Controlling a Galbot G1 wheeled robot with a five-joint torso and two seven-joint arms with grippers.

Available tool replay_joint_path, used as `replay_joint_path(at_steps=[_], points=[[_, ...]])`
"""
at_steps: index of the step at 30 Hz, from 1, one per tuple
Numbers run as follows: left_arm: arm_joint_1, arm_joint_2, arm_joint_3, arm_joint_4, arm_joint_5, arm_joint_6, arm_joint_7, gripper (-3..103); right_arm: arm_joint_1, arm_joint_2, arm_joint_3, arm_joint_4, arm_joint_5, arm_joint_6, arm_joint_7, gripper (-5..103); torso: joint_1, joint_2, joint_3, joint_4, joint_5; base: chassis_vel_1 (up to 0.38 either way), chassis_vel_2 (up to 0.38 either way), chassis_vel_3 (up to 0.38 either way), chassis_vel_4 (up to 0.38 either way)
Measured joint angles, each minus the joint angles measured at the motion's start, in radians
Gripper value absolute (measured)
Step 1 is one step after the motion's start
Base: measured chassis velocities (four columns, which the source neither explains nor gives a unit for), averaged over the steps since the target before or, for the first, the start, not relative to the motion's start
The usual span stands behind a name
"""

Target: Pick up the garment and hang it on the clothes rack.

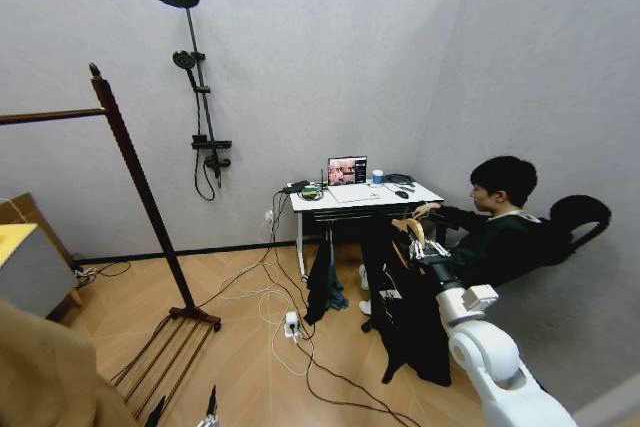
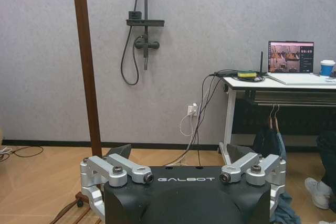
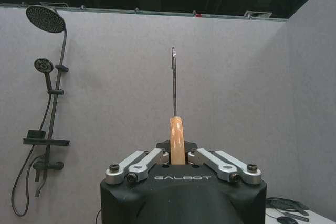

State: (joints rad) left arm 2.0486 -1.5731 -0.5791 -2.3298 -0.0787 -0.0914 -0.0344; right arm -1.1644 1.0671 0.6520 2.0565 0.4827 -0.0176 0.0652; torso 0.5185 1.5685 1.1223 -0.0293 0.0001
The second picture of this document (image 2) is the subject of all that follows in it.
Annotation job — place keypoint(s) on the yellow green flat box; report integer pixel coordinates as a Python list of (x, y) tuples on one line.
[(246, 74)]

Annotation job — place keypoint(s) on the person's leg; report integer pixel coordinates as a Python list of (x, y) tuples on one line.
[(328, 155)]

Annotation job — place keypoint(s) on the white wall socket with charger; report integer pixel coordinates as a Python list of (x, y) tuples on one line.
[(193, 110)]

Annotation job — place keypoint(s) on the blue grey denim garment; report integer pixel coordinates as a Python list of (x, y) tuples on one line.
[(286, 209)]

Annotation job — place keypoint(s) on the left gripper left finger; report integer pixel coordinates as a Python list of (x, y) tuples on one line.
[(119, 167)]

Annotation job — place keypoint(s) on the dark grey shower column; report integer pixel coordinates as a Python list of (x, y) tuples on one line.
[(146, 22)]

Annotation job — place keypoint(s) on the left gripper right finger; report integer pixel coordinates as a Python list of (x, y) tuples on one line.
[(256, 167)]

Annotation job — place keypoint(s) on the blue paper cup white lid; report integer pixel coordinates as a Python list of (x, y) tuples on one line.
[(326, 68)]

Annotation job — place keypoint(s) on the small dark box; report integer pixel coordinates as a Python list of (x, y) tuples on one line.
[(134, 15)]

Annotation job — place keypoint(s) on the black antenna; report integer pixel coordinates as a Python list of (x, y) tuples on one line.
[(261, 62)]

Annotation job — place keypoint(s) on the white desk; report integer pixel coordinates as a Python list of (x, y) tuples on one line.
[(249, 82)]

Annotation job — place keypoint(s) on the person's white shoe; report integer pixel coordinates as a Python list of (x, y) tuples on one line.
[(317, 192)]

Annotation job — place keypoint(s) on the open silver laptop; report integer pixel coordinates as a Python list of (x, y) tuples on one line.
[(290, 57)]

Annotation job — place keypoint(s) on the dark blue hanging garment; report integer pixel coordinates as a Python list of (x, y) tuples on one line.
[(267, 142)]

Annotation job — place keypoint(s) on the brown wooden clothes rack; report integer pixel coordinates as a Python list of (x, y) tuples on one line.
[(86, 64)]

